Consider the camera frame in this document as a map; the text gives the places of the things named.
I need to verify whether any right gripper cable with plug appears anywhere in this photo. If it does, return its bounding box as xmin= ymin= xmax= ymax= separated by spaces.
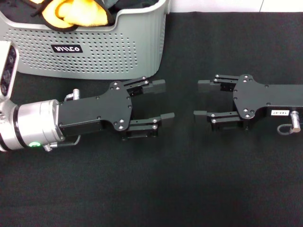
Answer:
xmin=276 ymin=110 xmax=302 ymax=136

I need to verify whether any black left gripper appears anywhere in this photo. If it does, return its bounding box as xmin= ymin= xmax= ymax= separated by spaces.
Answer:
xmin=58 ymin=76 xmax=176 ymax=142

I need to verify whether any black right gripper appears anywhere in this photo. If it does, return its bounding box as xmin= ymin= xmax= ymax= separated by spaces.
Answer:
xmin=193 ymin=74 xmax=303 ymax=131

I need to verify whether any yellow grey towel black edge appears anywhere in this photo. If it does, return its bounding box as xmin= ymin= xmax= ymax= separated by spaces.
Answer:
xmin=41 ymin=0 xmax=112 ymax=30

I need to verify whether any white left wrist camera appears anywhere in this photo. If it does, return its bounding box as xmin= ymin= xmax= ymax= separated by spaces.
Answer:
xmin=0 ymin=41 xmax=20 ymax=100

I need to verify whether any grey perforated storage basket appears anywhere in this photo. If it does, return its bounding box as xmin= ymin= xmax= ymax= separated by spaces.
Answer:
xmin=0 ymin=0 xmax=171 ymax=80

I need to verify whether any black cloth pile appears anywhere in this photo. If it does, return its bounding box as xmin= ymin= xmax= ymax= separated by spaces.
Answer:
xmin=0 ymin=0 xmax=160 ymax=26

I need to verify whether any left gripper cable with plugs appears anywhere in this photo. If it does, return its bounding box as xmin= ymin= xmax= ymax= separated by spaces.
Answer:
xmin=44 ymin=88 xmax=81 ymax=153

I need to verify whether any black tablecloth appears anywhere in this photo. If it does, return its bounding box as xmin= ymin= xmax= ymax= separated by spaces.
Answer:
xmin=0 ymin=10 xmax=303 ymax=227

